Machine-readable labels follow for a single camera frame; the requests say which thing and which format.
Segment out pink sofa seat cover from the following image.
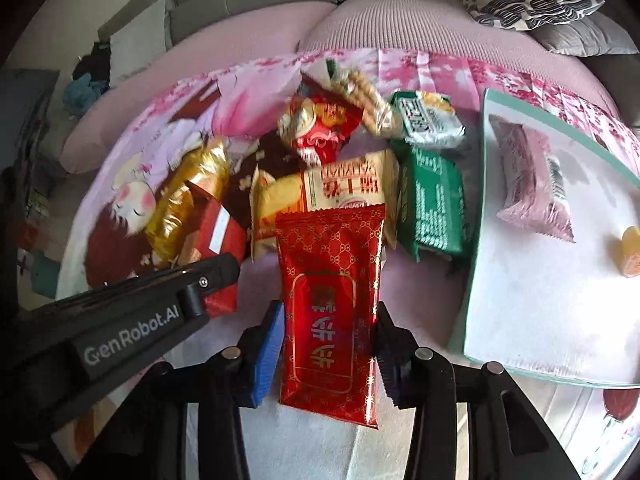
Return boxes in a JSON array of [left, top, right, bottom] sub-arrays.
[[60, 0, 620, 174]]

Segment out orange cream biscuit packet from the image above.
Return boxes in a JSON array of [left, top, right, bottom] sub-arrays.
[[250, 150, 399, 260]]

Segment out red gold patterned snack packet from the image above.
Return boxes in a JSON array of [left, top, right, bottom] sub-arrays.
[[276, 204, 386, 428]]

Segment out pink cartoon printed blanket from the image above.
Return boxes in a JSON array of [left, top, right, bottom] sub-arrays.
[[58, 49, 639, 479]]

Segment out yellow soft bread packet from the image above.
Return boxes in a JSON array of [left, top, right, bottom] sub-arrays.
[[145, 136, 231, 268]]

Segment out white teal-rimmed tray box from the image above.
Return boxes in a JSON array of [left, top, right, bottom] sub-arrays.
[[448, 90, 639, 388]]

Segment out pink wafer snack packet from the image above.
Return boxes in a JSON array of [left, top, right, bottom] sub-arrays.
[[489, 115, 574, 243]]

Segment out dark green snack packet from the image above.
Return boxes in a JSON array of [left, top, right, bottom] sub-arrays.
[[392, 141, 469, 262]]

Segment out red lucky candy packet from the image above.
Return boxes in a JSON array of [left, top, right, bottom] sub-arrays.
[[278, 92, 362, 167]]

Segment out dark clothes pile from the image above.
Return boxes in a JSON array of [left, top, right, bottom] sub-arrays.
[[62, 41, 111, 117]]

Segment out white green Korean snack packet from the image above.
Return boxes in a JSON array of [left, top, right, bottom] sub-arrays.
[[390, 91, 465, 151]]

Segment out small yellow candy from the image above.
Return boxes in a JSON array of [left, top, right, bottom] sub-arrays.
[[616, 226, 640, 278]]

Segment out red white milk biscuit packet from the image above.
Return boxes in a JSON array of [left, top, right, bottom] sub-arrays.
[[177, 181, 249, 319]]

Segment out green cow rice cracker packet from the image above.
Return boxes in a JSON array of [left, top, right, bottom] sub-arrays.
[[304, 58, 405, 139]]

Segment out white pale cushion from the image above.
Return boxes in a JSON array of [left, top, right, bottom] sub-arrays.
[[110, 0, 171, 88]]

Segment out grey cushion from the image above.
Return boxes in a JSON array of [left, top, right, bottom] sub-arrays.
[[529, 12, 639, 58]]

